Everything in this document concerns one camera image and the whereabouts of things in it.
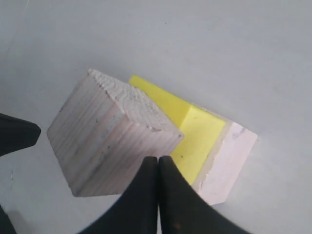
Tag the yellow cube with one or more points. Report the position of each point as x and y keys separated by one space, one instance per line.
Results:
x=200 y=128

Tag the medium wooden cube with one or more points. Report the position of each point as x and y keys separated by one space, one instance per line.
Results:
x=103 y=132

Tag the large wooden cube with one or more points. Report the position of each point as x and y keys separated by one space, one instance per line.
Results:
x=224 y=163

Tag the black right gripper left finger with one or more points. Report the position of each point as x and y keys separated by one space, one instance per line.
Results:
x=136 y=210

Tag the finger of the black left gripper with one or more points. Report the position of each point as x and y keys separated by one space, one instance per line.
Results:
x=6 y=227
x=17 y=134

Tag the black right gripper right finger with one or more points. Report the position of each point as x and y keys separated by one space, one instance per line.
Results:
x=182 y=210

